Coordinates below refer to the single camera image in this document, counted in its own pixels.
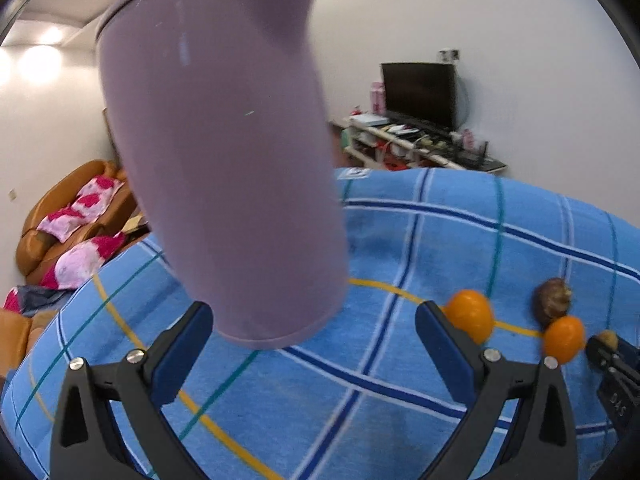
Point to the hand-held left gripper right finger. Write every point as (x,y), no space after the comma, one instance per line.
(445,355)

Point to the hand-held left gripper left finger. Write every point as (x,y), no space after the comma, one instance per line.
(182,355)

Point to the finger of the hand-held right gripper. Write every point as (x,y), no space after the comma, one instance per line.
(615,400)
(617,360)

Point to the brown kiwi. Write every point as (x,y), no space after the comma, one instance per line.
(607,338)

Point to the small orange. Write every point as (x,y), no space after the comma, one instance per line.
(564,339)
(470,315)

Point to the whole brown taro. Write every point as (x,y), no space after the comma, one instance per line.
(551,300)

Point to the purple kettle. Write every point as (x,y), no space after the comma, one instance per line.
(215,160)

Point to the blue plaid blanket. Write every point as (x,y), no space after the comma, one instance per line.
(400,240)

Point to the pink patterned cushion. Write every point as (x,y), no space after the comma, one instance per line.
(82,261)
(80,205)

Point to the blue denim cloth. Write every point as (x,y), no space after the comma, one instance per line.
(42,297)

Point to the orange leather armchair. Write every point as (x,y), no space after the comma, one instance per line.
(20,335)

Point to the orange leather sofa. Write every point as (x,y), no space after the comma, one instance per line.
(40,260)

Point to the black router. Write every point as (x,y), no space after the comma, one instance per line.
(482,154)

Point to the white tv stand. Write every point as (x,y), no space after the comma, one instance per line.
(425,147)

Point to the pink floral box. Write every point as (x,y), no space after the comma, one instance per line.
(467,138)

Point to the white set-top box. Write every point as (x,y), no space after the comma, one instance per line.
(369,120)

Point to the black television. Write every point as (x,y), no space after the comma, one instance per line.
(420,92)

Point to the white wall socket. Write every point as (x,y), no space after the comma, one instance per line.
(450,55)

